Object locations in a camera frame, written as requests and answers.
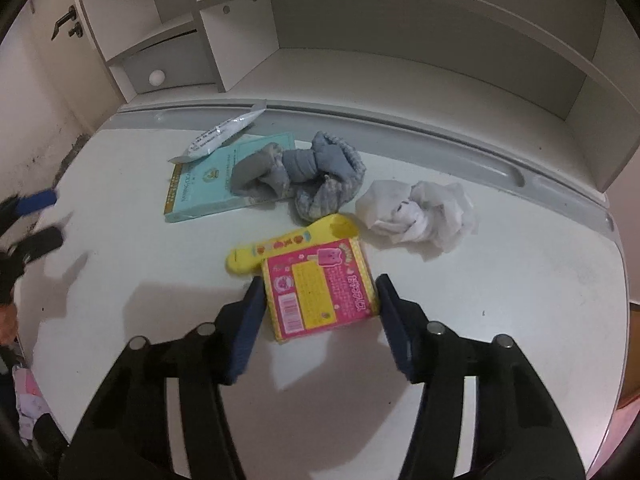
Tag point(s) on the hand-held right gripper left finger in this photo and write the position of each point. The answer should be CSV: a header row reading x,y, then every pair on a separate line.
x,y
245,330

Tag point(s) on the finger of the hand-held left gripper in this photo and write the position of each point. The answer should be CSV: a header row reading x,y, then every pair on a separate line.
x,y
45,242
37,200

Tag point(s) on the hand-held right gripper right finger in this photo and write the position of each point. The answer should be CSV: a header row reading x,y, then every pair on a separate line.
x,y
397,330

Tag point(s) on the pink yellow small box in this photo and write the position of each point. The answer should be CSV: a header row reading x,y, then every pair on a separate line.
x,y
320,290

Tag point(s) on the person's left hand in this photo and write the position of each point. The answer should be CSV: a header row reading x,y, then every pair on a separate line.
x,y
6,325

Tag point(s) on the yellow toy stick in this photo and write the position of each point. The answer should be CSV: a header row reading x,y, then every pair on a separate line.
x,y
250,255

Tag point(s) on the white crumpled tissue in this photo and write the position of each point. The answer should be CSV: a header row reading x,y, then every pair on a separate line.
x,y
425,215

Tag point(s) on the cream door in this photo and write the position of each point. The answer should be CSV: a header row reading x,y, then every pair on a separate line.
x,y
45,80

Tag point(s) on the pink printed cloth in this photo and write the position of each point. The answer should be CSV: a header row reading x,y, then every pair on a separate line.
x,y
27,400

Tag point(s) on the teal booklet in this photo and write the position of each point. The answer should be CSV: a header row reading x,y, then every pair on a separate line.
x,y
205,185

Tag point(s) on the white drawer knob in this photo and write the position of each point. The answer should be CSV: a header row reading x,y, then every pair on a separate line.
x,y
156,77

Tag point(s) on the grey knitted sock bundle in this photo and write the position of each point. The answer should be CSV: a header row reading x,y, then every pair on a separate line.
x,y
305,170

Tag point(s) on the white sachet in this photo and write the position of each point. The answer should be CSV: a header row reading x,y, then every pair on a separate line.
x,y
215,135

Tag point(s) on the grey drawer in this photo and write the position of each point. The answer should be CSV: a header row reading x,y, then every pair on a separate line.
x,y
185,67

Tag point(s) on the person's leg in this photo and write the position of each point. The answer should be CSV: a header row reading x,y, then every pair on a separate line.
x,y
627,405

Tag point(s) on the white grey desk shelf unit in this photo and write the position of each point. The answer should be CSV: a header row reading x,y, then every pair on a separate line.
x,y
400,25

